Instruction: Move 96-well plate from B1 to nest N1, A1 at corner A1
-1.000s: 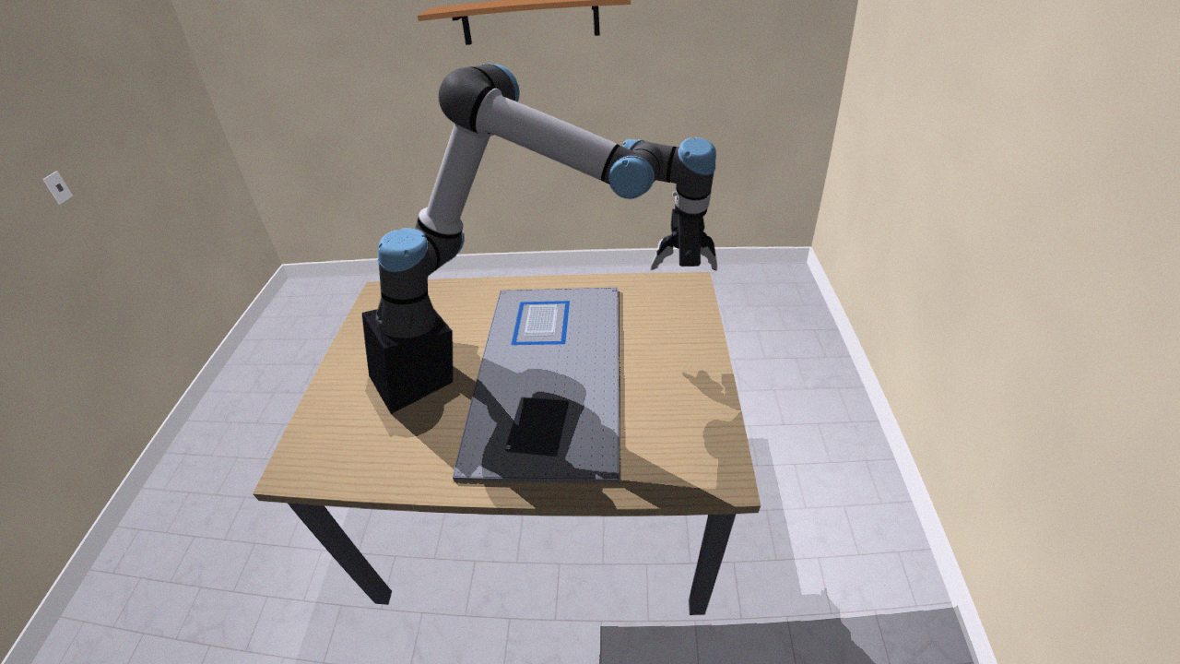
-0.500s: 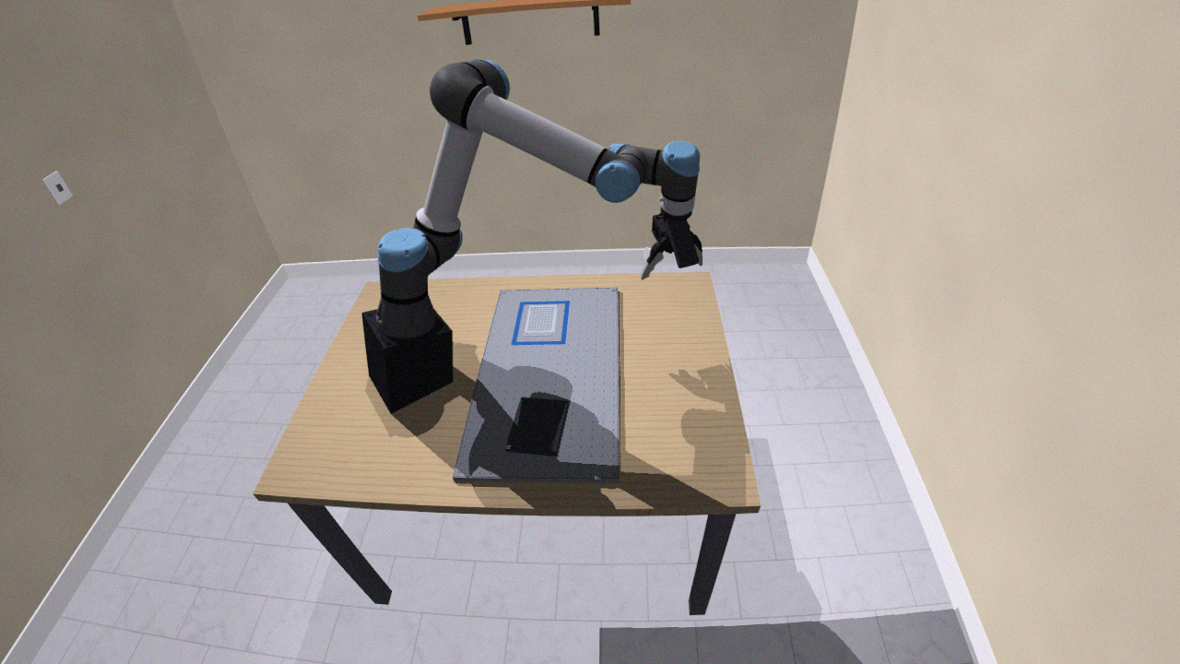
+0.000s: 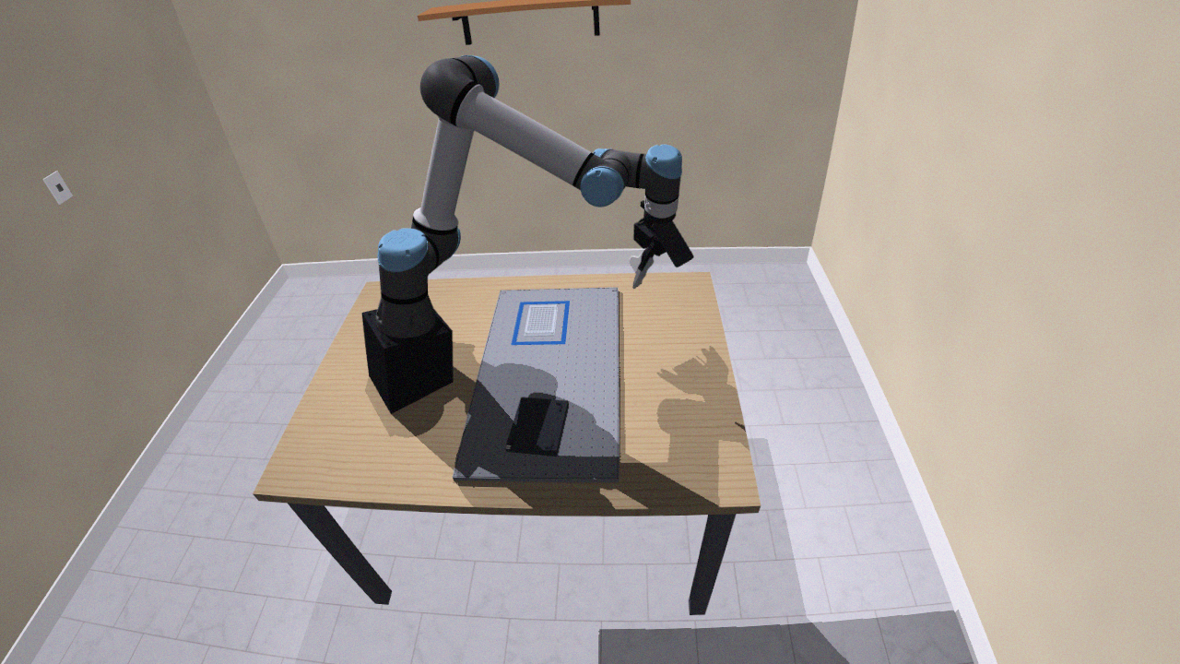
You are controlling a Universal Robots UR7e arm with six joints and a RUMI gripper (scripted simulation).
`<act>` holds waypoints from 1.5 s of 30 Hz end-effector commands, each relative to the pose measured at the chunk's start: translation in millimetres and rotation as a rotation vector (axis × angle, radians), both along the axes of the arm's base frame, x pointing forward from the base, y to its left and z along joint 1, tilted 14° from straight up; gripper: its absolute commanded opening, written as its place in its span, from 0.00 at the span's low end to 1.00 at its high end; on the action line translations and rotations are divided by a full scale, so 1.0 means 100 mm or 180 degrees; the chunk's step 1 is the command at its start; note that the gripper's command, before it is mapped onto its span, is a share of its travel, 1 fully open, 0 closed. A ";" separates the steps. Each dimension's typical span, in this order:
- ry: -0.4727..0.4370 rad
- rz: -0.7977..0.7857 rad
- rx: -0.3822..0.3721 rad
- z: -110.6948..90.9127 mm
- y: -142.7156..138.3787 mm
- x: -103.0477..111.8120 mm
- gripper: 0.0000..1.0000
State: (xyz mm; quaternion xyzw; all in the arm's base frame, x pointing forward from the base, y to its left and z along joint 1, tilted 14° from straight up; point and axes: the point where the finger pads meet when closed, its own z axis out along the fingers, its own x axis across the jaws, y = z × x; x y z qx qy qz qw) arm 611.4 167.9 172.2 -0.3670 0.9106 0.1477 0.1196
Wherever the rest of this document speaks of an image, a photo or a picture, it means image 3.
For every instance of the blue tape outline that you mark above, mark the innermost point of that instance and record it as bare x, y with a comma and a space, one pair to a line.
564, 328

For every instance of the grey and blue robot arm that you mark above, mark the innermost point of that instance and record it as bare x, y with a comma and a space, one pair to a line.
406, 257

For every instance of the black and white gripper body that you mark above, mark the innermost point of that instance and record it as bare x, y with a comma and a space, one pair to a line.
644, 234

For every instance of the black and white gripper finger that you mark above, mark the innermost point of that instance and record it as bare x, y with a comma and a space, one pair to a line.
641, 264

